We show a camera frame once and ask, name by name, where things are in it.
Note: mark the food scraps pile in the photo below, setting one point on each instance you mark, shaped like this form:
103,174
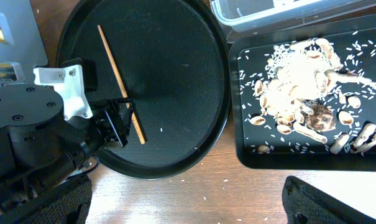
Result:
314,91

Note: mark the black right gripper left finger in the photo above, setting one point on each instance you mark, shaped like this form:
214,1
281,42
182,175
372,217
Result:
67,203

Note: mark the black rectangular waste tray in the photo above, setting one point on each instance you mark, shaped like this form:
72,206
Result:
282,157

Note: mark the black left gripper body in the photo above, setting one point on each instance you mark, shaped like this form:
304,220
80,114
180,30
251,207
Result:
111,121

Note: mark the round black tray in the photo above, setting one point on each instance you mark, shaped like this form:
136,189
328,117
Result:
172,57

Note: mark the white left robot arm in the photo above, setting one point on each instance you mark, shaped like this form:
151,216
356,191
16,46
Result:
39,149

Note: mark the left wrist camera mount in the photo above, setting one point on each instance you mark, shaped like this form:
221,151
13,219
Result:
71,81

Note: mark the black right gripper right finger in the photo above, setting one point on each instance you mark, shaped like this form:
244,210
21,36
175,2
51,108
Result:
304,203

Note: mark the wooden chopstick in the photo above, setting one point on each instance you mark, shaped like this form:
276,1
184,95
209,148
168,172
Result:
120,83

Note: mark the clear plastic waste bin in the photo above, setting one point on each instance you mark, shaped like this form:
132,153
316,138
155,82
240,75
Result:
245,18

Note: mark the grey dishwasher rack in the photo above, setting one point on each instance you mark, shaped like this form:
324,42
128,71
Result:
22,49

